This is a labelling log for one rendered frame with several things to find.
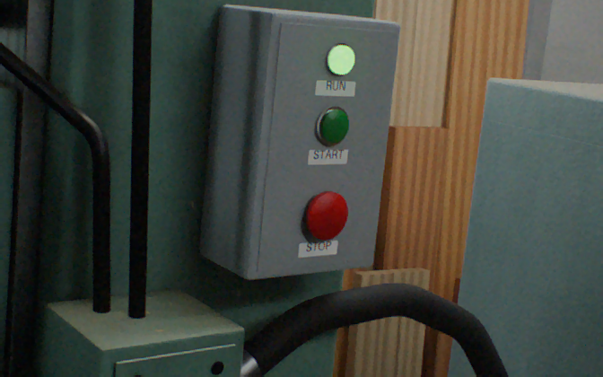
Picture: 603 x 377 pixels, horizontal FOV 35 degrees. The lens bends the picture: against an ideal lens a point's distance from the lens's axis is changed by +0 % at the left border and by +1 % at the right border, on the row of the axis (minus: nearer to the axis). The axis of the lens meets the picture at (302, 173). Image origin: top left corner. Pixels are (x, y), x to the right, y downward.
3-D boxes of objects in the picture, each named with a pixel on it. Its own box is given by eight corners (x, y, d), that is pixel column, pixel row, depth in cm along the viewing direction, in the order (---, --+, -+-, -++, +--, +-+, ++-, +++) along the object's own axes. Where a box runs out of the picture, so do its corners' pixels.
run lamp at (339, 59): (323, 75, 57) (327, 41, 57) (350, 76, 58) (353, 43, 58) (330, 76, 56) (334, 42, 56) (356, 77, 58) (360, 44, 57)
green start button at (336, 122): (313, 144, 58) (318, 105, 57) (345, 144, 59) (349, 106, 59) (319, 146, 57) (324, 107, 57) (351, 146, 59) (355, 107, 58)
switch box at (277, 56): (196, 255, 62) (217, 4, 59) (319, 244, 68) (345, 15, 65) (248, 283, 57) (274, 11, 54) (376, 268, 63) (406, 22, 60)
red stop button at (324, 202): (300, 239, 58) (304, 190, 58) (338, 235, 60) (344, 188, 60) (310, 242, 58) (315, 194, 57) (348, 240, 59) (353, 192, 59)
